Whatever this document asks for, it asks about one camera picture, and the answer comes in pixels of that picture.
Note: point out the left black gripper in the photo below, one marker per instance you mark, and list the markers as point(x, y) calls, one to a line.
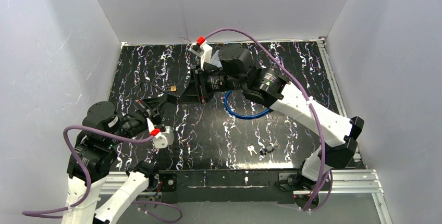
point(145, 111)

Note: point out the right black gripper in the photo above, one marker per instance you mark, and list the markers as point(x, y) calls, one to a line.
point(200, 86)

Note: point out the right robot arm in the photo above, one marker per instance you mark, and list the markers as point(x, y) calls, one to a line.
point(234, 69)

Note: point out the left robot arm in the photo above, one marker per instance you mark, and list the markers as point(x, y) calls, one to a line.
point(95, 151)

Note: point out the clear plastic parts box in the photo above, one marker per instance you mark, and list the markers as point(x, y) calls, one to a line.
point(214, 61)

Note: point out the blue cable lock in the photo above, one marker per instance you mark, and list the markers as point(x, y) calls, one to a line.
point(232, 109)

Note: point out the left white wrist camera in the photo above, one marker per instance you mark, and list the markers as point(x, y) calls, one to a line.
point(163, 135)

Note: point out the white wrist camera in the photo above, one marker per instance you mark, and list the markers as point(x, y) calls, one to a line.
point(163, 135)
point(202, 50)

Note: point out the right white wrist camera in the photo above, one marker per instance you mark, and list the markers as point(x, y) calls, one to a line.
point(202, 50)

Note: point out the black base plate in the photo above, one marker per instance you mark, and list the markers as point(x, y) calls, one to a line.
point(241, 185)

